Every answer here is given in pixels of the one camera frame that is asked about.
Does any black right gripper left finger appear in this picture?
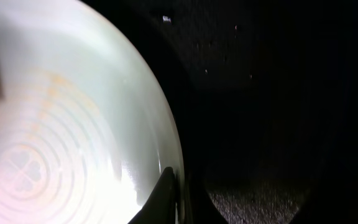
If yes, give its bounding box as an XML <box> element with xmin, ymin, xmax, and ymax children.
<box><xmin>129</xmin><ymin>167</ymin><xmax>177</xmax><ymax>224</ymax></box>

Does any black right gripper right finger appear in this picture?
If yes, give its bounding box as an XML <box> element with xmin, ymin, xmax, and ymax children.
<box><xmin>188</xmin><ymin>175</ymin><xmax>227</xmax><ymax>224</ymax></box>

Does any pale green plate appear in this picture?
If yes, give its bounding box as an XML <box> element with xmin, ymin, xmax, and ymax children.
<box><xmin>0</xmin><ymin>1</ymin><xmax>185</xmax><ymax>223</ymax></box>

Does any round black tray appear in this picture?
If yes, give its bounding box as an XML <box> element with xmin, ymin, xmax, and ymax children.
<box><xmin>89</xmin><ymin>1</ymin><xmax>358</xmax><ymax>223</ymax></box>

